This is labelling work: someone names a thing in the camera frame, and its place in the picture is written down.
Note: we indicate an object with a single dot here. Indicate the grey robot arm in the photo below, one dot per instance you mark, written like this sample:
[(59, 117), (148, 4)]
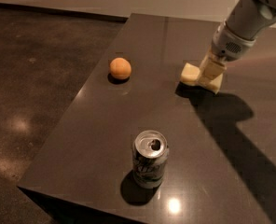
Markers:
[(249, 18)]

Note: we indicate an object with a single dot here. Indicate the orange fruit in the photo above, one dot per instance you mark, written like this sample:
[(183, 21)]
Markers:
[(120, 68)]

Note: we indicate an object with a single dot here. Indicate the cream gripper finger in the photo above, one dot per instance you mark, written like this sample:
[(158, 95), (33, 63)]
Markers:
[(210, 68)]

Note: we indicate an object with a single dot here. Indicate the silver soda can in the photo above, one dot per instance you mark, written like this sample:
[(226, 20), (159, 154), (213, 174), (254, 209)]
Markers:
[(150, 153)]

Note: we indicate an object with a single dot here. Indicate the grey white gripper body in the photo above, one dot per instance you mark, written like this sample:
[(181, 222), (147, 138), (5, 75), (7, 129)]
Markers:
[(228, 45)]

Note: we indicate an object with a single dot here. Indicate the yellow sponge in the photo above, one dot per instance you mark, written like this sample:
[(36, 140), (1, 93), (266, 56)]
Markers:
[(190, 77)]

